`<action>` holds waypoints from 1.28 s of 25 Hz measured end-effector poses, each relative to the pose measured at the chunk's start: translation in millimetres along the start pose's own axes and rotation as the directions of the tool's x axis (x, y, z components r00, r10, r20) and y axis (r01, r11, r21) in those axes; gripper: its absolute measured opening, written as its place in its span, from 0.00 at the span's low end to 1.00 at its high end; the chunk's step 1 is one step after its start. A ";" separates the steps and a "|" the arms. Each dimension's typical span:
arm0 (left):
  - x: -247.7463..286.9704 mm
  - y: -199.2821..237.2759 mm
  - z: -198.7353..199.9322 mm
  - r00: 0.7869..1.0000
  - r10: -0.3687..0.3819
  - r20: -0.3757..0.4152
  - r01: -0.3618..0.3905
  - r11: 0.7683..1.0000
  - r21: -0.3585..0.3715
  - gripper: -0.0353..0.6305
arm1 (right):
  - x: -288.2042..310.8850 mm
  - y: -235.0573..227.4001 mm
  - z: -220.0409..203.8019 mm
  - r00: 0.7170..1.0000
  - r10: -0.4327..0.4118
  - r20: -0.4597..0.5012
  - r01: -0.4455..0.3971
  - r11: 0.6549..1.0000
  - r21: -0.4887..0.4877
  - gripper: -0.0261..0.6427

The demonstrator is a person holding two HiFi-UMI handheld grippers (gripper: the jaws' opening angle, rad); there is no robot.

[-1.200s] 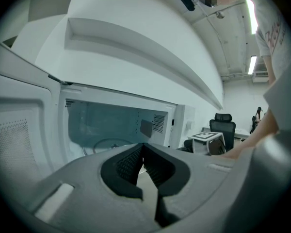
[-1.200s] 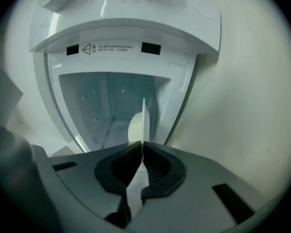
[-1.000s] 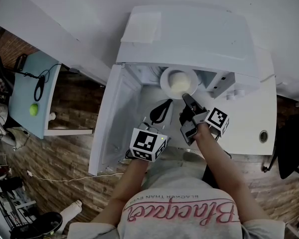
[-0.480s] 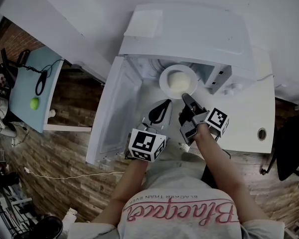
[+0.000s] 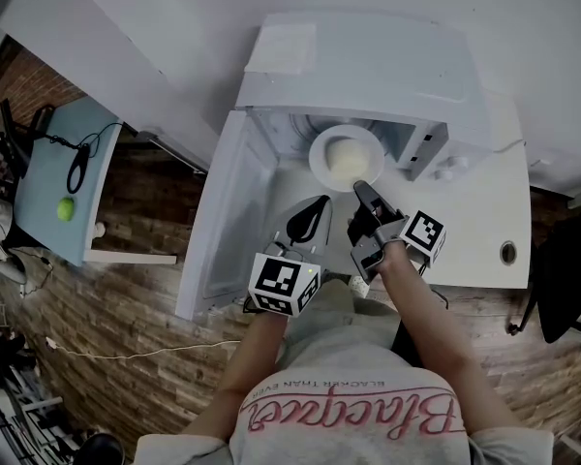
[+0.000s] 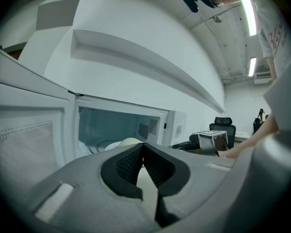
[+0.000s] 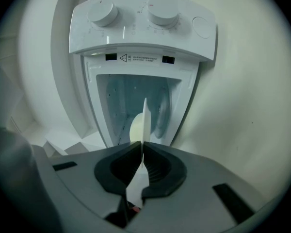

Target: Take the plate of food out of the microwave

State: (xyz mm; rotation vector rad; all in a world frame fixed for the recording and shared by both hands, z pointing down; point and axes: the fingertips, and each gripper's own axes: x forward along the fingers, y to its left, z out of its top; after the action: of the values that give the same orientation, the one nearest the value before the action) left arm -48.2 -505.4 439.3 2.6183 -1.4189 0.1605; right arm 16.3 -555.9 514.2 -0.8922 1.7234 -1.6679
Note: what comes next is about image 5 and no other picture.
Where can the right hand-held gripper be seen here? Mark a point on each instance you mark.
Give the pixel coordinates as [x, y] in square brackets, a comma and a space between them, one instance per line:
[423, 235]

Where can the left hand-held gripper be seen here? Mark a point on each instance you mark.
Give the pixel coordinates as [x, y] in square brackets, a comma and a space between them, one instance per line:
[281, 284]

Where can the white plate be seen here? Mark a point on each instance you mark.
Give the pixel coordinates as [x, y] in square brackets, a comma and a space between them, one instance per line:
[317, 163]

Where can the white microwave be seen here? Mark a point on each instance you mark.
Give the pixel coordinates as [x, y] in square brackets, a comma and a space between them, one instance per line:
[382, 66]

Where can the person's left forearm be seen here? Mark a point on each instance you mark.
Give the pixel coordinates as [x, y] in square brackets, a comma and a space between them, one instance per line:
[256, 356]

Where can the person's right forearm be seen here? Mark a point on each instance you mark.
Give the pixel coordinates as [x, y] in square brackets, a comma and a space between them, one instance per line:
[426, 318]

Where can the white shoe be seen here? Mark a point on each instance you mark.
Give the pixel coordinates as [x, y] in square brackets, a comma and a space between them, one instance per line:
[358, 287]

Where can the grey trousers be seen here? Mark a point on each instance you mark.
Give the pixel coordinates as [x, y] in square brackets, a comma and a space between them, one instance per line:
[339, 303]

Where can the white desk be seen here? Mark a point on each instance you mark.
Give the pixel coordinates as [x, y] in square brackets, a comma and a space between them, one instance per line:
[474, 221]

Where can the grey shirt with pink print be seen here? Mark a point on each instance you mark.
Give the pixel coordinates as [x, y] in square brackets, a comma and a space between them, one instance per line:
[339, 361]

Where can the round desk grommet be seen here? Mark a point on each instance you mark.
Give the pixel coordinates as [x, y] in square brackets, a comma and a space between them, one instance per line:
[508, 252]

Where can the black office chair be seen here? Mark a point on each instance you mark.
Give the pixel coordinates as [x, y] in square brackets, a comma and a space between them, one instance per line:
[566, 279]

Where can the green tennis ball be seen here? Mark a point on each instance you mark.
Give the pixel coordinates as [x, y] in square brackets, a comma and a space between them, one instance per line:
[66, 208]

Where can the light blue table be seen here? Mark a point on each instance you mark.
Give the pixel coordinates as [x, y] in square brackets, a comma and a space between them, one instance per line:
[48, 177]

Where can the small white floor adapter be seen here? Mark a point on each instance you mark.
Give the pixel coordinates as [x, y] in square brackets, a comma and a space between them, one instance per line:
[51, 342]

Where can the cluttered metal rack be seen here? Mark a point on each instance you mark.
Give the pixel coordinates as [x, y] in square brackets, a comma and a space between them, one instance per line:
[9, 395]

